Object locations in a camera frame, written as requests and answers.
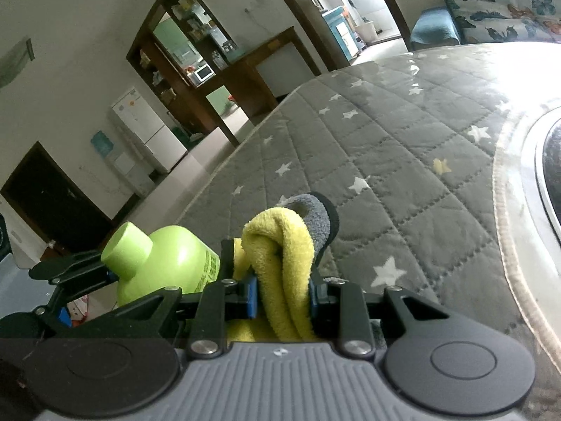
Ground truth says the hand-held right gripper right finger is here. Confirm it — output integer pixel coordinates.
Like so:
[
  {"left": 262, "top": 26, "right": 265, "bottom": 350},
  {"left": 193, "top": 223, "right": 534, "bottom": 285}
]
[{"left": 309, "top": 276, "right": 461, "bottom": 358}]

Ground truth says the white refrigerator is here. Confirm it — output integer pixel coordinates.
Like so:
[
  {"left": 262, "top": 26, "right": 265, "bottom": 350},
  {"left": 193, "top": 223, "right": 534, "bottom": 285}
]
[{"left": 109, "top": 87, "right": 189, "bottom": 174}]

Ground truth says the blue cabinet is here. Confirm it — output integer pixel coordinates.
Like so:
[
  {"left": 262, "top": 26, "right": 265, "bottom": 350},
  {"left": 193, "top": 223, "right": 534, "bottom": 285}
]
[{"left": 322, "top": 5, "right": 358, "bottom": 62}]

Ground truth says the blue sofa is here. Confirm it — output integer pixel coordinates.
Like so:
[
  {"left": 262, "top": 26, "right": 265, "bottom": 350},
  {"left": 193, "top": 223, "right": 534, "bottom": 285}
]
[{"left": 410, "top": 0, "right": 561, "bottom": 51}]

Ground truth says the green plastic bottle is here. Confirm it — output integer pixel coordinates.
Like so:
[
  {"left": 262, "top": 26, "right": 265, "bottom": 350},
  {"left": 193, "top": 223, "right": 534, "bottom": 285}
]
[{"left": 100, "top": 221, "right": 221, "bottom": 310}]

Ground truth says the green wall picture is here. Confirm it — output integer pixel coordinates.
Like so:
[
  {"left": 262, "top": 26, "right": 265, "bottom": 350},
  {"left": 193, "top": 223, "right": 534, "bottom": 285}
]
[{"left": 0, "top": 37, "right": 36, "bottom": 88}]

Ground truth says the yellow and grey cleaning cloth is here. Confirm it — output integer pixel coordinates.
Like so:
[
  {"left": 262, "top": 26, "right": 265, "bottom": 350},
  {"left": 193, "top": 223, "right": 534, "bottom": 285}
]
[{"left": 225, "top": 192, "right": 340, "bottom": 343}]

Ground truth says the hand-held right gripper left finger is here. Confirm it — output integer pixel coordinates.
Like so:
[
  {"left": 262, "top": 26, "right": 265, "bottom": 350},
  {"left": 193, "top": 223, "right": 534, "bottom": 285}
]
[{"left": 104, "top": 239, "right": 259, "bottom": 358}]

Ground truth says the dark wooden shelf cabinet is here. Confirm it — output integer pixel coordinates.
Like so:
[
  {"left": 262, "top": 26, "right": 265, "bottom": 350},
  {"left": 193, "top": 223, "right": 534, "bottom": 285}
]
[{"left": 126, "top": 0, "right": 241, "bottom": 146}]

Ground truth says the white bucket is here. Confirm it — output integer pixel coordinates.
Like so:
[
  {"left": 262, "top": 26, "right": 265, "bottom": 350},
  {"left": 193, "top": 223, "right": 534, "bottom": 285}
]
[{"left": 357, "top": 21, "right": 378, "bottom": 45}]

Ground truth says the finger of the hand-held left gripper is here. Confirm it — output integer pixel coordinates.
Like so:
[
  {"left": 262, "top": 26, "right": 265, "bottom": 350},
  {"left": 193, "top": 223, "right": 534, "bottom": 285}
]
[{"left": 28, "top": 249, "right": 118, "bottom": 329}]

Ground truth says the round black induction cooktop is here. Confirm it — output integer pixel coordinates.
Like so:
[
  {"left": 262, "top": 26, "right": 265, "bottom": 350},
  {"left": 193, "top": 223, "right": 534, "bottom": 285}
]
[{"left": 521, "top": 107, "right": 561, "bottom": 246}]

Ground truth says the butterfly print cushion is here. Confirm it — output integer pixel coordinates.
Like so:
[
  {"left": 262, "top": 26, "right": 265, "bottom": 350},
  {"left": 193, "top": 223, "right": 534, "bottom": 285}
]
[{"left": 438, "top": 0, "right": 561, "bottom": 45}]

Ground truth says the dark door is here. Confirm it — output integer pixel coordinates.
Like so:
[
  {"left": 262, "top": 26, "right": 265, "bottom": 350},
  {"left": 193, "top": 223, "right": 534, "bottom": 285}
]
[{"left": 0, "top": 141, "right": 115, "bottom": 257}]

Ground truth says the white water dispenser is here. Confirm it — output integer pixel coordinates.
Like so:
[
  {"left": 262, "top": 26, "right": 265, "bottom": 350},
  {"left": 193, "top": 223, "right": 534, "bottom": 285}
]
[{"left": 90, "top": 131, "right": 152, "bottom": 198}]

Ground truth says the brown wooden door frame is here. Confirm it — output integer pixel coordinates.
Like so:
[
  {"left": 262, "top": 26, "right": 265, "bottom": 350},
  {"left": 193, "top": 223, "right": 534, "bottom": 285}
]
[{"left": 258, "top": 0, "right": 417, "bottom": 71}]

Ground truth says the dark wooden desk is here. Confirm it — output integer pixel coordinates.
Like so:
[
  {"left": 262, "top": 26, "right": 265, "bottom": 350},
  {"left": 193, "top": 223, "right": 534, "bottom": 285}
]
[{"left": 217, "top": 26, "right": 323, "bottom": 119}]

